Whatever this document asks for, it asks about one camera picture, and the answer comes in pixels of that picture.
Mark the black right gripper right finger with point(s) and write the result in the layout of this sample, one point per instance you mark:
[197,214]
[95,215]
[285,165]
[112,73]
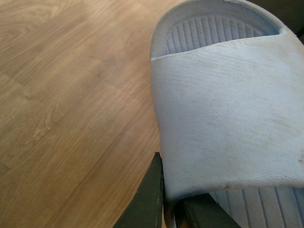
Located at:
[202,211]

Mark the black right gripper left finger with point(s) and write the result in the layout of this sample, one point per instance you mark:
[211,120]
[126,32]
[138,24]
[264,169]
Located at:
[145,209]

